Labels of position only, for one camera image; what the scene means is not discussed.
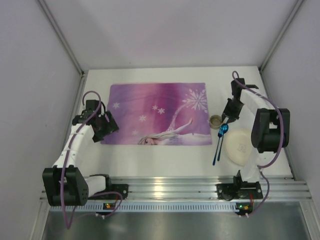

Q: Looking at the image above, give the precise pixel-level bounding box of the purple princess cloth placemat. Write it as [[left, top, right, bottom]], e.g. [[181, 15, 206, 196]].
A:
[[102, 82, 212, 146]]

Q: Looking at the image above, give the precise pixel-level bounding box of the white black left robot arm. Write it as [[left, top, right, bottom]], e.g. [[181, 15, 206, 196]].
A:
[[42, 100, 119, 207]]

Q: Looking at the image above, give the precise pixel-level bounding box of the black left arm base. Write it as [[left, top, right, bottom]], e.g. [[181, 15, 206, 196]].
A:
[[88, 183, 129, 200]]

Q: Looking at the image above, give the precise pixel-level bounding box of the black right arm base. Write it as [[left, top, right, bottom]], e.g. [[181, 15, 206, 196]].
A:
[[216, 182, 263, 201]]

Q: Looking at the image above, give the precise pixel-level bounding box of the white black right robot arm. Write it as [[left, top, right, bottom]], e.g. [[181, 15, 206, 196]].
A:
[[221, 77, 291, 183]]

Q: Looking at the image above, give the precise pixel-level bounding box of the blue metallic spoon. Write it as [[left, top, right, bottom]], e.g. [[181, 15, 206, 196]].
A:
[[216, 123, 229, 161]]

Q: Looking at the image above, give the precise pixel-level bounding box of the beige speckled cup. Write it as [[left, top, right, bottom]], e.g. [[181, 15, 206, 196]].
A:
[[209, 114, 223, 130]]

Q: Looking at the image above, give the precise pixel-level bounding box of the blue metallic fork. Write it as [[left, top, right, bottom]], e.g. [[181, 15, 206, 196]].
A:
[[212, 126, 225, 166]]

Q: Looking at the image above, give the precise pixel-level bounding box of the white round plate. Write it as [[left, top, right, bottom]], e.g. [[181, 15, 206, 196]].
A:
[[223, 128, 253, 167]]

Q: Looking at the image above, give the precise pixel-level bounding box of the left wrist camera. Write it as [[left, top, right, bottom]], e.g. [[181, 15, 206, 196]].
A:
[[74, 113, 86, 122]]

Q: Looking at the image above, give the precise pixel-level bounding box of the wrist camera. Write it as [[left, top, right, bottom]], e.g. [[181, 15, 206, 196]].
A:
[[245, 84, 259, 89], [74, 113, 86, 122]]

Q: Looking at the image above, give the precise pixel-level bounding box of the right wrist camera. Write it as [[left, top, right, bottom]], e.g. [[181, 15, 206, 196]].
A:
[[245, 84, 259, 89]]

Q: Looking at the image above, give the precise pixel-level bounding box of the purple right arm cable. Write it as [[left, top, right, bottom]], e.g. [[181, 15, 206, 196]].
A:
[[231, 70, 286, 216]]

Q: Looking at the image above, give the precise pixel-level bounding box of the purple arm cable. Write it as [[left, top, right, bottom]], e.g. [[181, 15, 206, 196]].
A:
[[61, 91, 124, 230], [231, 70, 286, 216]]

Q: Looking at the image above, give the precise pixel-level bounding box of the slotted grey cable duct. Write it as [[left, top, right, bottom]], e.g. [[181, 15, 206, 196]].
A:
[[49, 201, 253, 213]]

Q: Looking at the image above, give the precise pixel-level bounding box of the aluminium mounting rail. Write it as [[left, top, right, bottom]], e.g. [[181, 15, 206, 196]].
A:
[[111, 176, 312, 202]]

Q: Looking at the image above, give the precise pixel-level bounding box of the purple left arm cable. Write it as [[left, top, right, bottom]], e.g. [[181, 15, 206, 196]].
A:
[[61, 91, 124, 230]]

